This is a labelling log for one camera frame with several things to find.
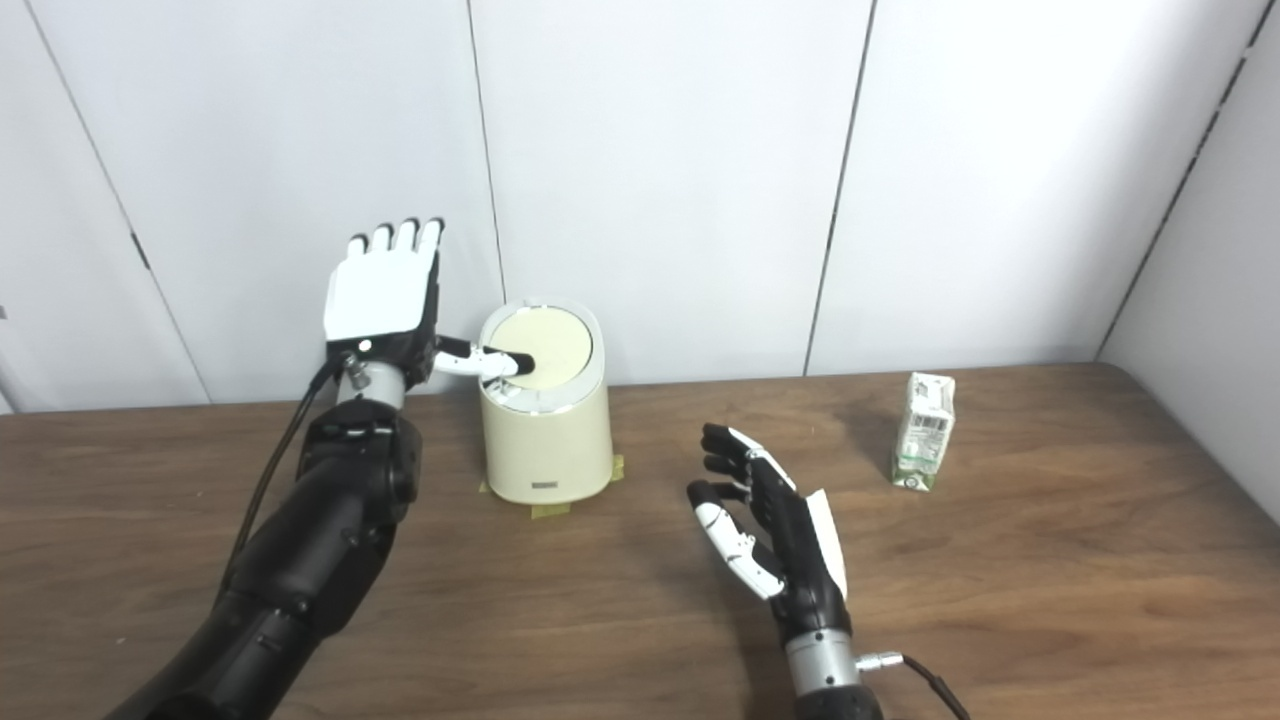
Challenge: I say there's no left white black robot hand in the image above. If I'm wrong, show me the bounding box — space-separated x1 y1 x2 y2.
322 217 538 387

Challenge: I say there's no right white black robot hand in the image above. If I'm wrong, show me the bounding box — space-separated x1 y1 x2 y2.
686 422 853 644

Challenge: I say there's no cream round bin lid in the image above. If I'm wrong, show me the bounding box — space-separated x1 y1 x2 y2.
488 307 594 391

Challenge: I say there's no white green milk carton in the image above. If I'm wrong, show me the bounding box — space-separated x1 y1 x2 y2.
891 372 957 492

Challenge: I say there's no cream-colored round bin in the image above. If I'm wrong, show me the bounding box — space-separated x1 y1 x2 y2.
478 298 614 506

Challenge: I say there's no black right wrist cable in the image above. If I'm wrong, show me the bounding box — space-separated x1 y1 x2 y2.
855 650 971 720

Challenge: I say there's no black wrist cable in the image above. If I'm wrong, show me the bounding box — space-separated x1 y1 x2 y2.
215 350 366 601
855 650 971 720

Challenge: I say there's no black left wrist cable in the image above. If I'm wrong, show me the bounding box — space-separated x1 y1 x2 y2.
215 350 366 601

